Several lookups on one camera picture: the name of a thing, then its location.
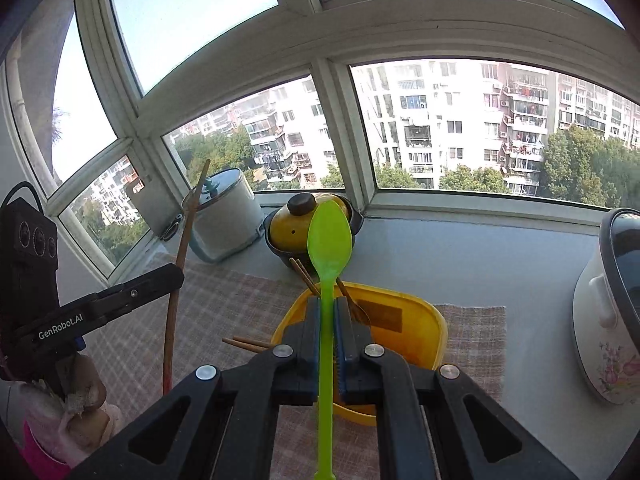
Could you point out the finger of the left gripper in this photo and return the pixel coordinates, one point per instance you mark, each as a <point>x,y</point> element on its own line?
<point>125,294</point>

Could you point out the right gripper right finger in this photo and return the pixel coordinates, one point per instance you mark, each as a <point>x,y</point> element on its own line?
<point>433,424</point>

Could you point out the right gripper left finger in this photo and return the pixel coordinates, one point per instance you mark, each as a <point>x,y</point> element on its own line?
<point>216,424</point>

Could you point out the brown chopstick red tip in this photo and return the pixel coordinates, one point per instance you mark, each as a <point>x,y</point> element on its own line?
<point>247,344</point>
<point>303,274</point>

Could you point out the long brown wooden chopstick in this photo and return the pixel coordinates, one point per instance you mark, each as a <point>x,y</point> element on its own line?
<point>358,313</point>

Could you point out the green plastic spoon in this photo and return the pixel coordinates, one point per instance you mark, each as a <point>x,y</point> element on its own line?
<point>329,246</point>

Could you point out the left hand in glove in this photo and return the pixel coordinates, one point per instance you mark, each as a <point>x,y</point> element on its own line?
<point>60,434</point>

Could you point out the yellow plastic utensil container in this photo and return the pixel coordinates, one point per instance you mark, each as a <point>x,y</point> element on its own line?
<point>400,322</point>

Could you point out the pink plaid table cloth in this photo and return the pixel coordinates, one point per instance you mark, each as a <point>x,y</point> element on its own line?
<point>216,303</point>

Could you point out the black scissors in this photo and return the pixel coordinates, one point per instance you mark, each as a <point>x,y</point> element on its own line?
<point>172,228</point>

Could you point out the grey cutting board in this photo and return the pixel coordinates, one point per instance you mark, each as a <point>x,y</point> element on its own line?
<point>153,202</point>

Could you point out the white teal electric cooker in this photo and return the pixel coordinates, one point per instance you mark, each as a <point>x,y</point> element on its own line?
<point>228,218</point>

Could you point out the white floral rice cooker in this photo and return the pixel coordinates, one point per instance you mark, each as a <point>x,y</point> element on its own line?
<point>605,313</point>

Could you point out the black pot yellow lid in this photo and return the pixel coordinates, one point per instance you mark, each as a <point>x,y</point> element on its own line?
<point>286,229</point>

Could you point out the white window frame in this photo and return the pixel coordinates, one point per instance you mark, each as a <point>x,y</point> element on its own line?
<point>516,109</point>

